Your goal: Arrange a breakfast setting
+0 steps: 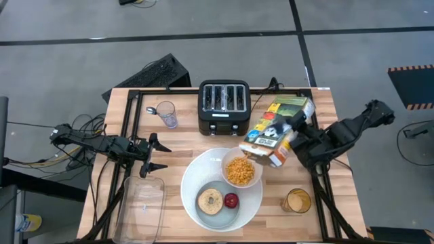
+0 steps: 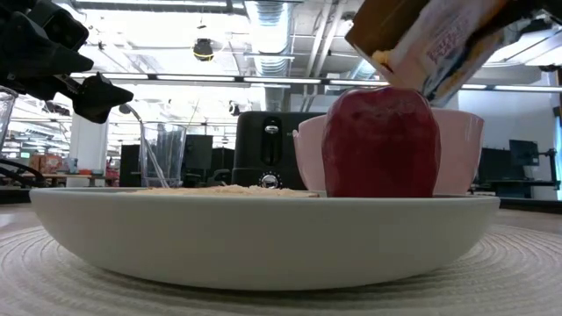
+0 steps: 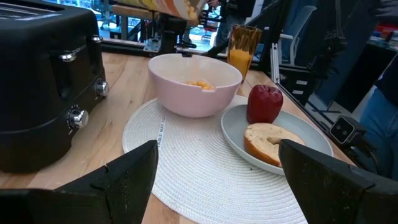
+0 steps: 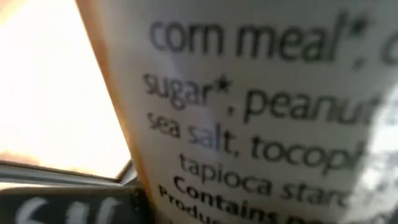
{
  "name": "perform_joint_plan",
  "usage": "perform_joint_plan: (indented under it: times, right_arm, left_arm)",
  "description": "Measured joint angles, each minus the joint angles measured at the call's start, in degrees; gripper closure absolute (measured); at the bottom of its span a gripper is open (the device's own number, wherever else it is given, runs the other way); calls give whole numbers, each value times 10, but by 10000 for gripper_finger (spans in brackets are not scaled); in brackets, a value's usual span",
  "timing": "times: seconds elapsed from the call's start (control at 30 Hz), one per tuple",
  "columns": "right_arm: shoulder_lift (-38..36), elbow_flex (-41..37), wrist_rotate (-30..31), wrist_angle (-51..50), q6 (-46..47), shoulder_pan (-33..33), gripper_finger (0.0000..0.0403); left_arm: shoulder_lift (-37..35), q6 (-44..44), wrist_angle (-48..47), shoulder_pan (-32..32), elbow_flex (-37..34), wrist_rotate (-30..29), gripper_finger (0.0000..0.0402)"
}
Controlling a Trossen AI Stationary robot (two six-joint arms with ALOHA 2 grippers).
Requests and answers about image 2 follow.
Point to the clear drinking glass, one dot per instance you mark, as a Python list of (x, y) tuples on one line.
[(173, 149)]

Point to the curved dark-headed lamp pole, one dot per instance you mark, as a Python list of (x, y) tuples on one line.
[(125, 108)]

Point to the toasted bread slice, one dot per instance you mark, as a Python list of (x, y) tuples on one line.
[(228, 191)]

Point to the black toaster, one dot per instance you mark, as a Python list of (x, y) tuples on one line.
[(250, 149)]

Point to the silver slanted ventilation duct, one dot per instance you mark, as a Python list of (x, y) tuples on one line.
[(364, 70)]

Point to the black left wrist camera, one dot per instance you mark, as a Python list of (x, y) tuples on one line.
[(61, 24)]

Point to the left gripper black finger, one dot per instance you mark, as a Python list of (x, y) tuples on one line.
[(101, 98), (35, 57)]

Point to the round woven beige placemat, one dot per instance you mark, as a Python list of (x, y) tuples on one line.
[(66, 285)]

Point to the orange cereal box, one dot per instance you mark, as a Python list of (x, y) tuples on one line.
[(439, 44)]

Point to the dark flat monitor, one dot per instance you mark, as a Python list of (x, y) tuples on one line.
[(198, 151)]

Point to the white round column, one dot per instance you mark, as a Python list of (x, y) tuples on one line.
[(90, 145)]

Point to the black monitor on arm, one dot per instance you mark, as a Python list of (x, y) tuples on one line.
[(524, 152)]

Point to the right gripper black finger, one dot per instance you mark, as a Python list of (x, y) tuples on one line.
[(544, 6)]

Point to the red apple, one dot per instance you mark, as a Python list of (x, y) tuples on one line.
[(382, 145)]

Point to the pale grey round plate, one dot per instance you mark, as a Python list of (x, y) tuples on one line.
[(263, 241)]

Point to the silver round ventilation duct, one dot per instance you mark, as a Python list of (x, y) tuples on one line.
[(268, 35)]

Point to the pale round bowl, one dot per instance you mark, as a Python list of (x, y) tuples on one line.
[(461, 149)]

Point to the clear plastic container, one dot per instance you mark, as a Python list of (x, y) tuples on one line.
[(6, 114)]

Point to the long ceiling light bar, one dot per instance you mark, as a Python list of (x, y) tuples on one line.
[(197, 78)]

